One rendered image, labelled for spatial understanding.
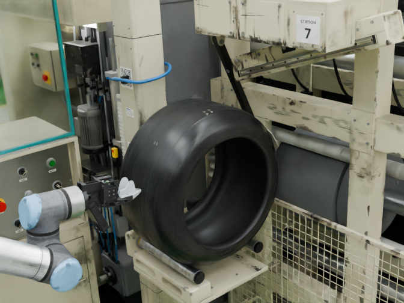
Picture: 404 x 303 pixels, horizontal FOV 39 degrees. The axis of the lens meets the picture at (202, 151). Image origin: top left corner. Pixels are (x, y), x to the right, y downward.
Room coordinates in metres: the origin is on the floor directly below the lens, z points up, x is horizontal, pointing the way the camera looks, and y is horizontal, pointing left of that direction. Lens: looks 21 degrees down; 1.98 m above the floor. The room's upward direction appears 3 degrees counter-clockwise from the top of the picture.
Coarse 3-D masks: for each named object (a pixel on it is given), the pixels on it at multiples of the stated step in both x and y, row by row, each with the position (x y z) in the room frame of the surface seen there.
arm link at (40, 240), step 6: (30, 234) 1.38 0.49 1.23; (36, 234) 1.37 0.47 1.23; (42, 234) 1.37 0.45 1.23; (48, 234) 1.38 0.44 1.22; (54, 234) 1.39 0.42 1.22; (30, 240) 1.38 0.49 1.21; (36, 240) 1.37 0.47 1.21; (42, 240) 1.37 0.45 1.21; (48, 240) 1.37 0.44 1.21; (54, 240) 1.38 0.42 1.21; (42, 246) 1.35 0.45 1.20
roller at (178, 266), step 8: (144, 248) 1.84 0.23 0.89; (152, 248) 1.80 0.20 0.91; (160, 256) 1.76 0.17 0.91; (168, 256) 1.73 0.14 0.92; (168, 264) 1.72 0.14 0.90; (176, 264) 1.69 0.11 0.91; (184, 264) 1.67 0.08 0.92; (184, 272) 1.65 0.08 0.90; (192, 272) 1.62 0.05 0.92; (200, 272) 1.62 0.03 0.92; (192, 280) 1.61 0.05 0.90; (200, 280) 1.61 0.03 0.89
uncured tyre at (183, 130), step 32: (160, 128) 1.72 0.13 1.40; (192, 128) 1.66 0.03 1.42; (224, 128) 1.70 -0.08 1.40; (256, 128) 1.79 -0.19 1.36; (128, 160) 1.71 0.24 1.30; (160, 160) 1.61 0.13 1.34; (192, 160) 1.61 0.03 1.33; (224, 160) 2.04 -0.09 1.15; (256, 160) 1.97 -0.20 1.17; (160, 192) 1.57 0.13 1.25; (224, 192) 2.02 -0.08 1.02; (256, 192) 1.93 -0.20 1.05; (160, 224) 1.56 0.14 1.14; (192, 224) 1.93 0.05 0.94; (224, 224) 1.91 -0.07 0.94; (256, 224) 1.77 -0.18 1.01; (192, 256) 1.60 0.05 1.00; (224, 256) 1.68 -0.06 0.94
